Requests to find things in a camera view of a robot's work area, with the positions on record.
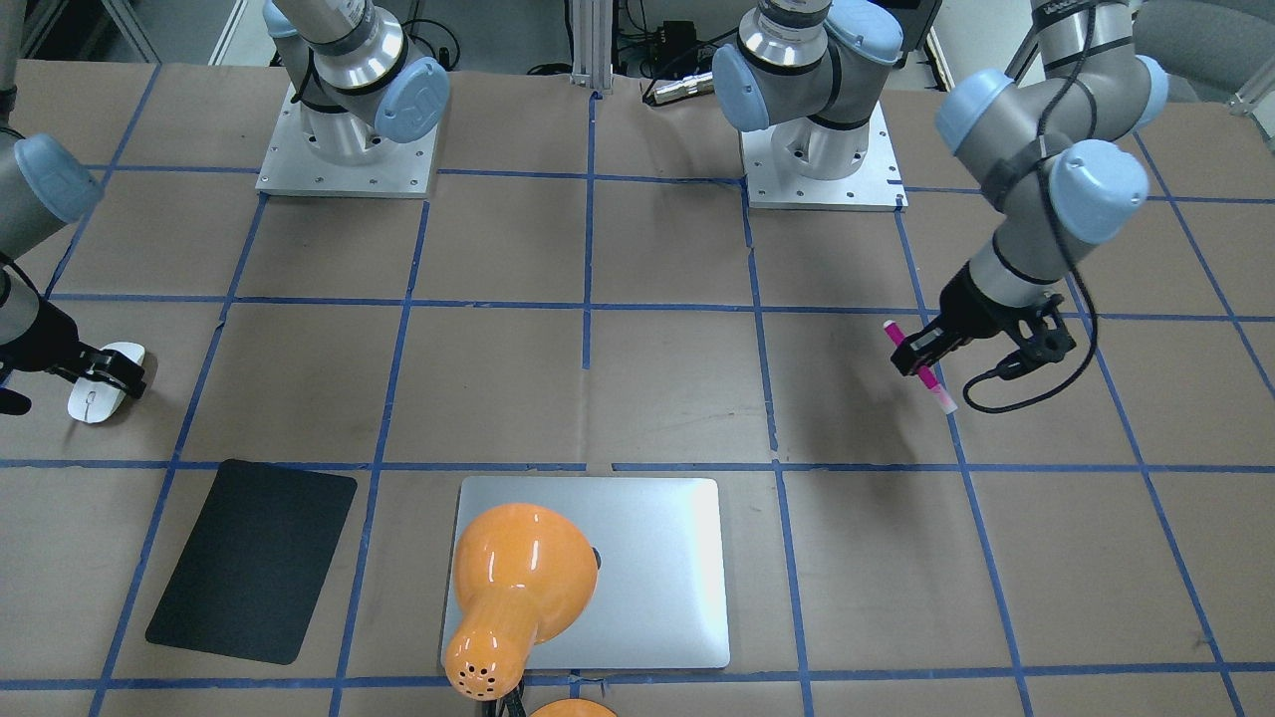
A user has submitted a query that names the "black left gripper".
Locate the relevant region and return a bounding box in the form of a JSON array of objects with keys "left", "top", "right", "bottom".
[{"left": 890, "top": 265, "right": 1076, "bottom": 376}]

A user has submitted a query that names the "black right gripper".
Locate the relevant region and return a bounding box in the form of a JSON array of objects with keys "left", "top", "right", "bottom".
[{"left": 1, "top": 290, "right": 147, "bottom": 399}]

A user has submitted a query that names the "white computer mouse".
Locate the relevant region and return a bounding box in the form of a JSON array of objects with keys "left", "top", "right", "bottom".
[{"left": 68, "top": 342, "right": 147, "bottom": 425}]

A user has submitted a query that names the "pink pen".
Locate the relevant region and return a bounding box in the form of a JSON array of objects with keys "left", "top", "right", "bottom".
[{"left": 884, "top": 322, "right": 959, "bottom": 415}]

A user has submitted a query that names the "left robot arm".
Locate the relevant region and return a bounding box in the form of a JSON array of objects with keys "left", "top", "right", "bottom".
[{"left": 711, "top": 1, "right": 1167, "bottom": 379}]

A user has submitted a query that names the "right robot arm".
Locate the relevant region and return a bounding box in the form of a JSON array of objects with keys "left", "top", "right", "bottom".
[{"left": 1, "top": 1, "right": 450, "bottom": 413}]

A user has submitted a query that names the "black mousepad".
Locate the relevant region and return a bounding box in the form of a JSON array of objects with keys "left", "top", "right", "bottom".
[{"left": 144, "top": 459, "right": 357, "bottom": 663}]

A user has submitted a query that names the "silver notebook laptop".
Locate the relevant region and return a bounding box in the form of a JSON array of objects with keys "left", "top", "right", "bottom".
[{"left": 456, "top": 475, "right": 731, "bottom": 671}]

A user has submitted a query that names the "black power adapter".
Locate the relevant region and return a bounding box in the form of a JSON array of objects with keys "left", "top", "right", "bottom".
[{"left": 654, "top": 20, "right": 697, "bottom": 65}]

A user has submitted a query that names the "grey office chair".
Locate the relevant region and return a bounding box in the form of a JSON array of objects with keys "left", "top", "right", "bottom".
[{"left": 1133, "top": 1, "right": 1274, "bottom": 115}]

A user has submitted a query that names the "orange desk lamp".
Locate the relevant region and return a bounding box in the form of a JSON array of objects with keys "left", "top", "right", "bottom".
[{"left": 441, "top": 503, "right": 601, "bottom": 716}]

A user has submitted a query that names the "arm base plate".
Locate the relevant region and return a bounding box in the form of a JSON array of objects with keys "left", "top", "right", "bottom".
[
  {"left": 255, "top": 87, "right": 440, "bottom": 200},
  {"left": 740, "top": 105, "right": 909, "bottom": 212}
]

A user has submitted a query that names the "silver cable connector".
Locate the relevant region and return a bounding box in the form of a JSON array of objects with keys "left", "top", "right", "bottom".
[{"left": 643, "top": 71, "right": 714, "bottom": 108}]

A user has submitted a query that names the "aluminium frame post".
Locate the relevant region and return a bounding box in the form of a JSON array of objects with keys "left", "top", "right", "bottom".
[{"left": 569, "top": 0, "right": 615, "bottom": 97}]

